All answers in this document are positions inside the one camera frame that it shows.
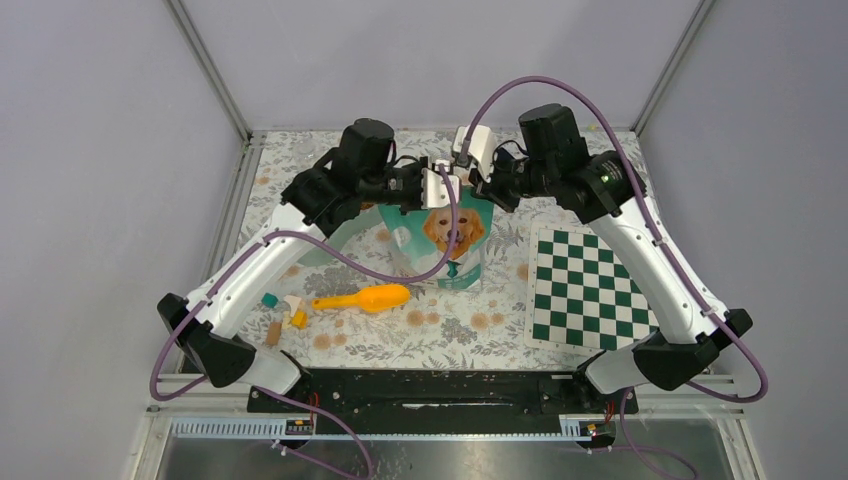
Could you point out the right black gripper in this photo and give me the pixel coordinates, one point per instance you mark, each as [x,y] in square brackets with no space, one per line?
[492,190]

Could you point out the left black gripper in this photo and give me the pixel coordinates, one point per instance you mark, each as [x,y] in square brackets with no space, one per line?
[417,167]

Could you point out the green dog food bag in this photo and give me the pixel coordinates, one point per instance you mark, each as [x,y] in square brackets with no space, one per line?
[419,240]

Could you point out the orange plastic scoop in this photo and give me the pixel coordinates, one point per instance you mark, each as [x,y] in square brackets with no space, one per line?
[373,299]

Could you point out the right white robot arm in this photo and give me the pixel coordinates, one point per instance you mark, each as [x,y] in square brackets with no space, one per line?
[607,195]

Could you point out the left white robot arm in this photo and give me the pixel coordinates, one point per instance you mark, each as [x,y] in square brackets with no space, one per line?
[204,345]

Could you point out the green double pet bowl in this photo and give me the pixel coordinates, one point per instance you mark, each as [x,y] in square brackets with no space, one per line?
[368,217]

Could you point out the clear plastic bottle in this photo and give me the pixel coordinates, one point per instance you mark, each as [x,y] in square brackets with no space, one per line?
[305,146]

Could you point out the floral tablecloth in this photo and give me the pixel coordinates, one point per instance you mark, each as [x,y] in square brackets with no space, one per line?
[437,328]

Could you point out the green white chessboard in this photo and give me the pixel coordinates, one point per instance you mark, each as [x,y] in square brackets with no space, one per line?
[581,300]

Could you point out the white toy block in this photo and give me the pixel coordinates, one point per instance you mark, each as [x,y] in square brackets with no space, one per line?
[293,304]

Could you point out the yellow toy block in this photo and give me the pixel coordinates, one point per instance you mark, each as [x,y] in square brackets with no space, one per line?
[299,319]

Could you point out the teal toy block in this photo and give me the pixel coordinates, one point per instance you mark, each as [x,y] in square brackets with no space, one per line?
[269,300]

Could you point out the brown wooden block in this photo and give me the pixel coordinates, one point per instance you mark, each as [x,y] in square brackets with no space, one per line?
[273,334]

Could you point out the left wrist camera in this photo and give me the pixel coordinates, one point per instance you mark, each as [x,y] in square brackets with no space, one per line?
[440,185]

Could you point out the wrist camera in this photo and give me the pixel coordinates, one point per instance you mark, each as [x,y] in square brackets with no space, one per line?
[440,185]
[475,154]

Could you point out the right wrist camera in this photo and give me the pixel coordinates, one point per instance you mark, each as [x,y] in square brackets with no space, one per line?
[475,154]

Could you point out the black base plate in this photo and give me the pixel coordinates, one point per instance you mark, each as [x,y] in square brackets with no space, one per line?
[454,402]

